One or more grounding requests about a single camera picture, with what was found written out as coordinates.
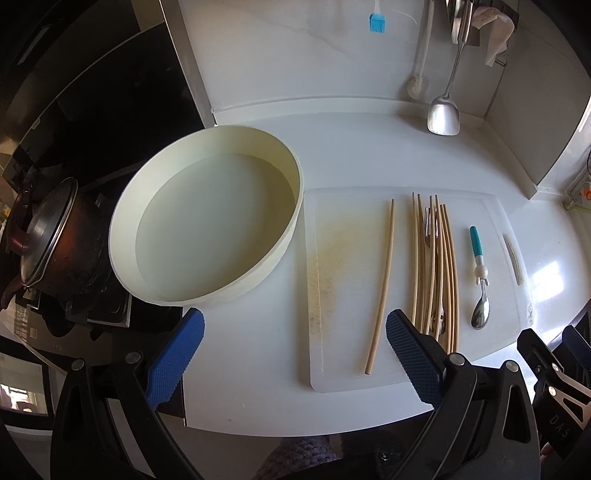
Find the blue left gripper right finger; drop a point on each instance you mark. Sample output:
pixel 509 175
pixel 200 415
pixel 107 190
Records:
pixel 420 355

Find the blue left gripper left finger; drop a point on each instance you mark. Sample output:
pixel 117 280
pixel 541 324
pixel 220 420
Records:
pixel 168 368

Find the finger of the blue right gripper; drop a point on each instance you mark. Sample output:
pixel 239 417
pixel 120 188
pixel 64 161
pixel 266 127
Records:
pixel 577 345
pixel 535 352

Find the steel fork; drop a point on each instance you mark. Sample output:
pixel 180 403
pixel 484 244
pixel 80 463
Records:
pixel 428 263

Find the blue handled child spoon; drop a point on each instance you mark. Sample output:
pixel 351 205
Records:
pixel 481 313

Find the lone wooden chopstick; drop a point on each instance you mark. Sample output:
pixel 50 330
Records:
pixel 384 293

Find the black gas stove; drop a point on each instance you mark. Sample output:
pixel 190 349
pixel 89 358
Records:
pixel 107 303

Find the white plastic cutting board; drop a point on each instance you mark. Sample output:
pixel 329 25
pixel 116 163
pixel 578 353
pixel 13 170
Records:
pixel 346 235

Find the cream round basin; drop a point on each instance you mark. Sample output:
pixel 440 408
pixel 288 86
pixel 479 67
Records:
pixel 207 218

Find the dark cooking pot with lid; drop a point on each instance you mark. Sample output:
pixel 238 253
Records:
pixel 63 249

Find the hanging steel spatula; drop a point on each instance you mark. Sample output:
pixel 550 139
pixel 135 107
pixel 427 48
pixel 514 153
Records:
pixel 443 115

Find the white hanging brush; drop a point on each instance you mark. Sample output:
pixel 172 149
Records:
pixel 416 83

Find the white hanging rag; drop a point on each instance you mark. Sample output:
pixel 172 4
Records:
pixel 502 28

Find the wall power socket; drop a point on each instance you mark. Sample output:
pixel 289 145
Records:
pixel 578 196

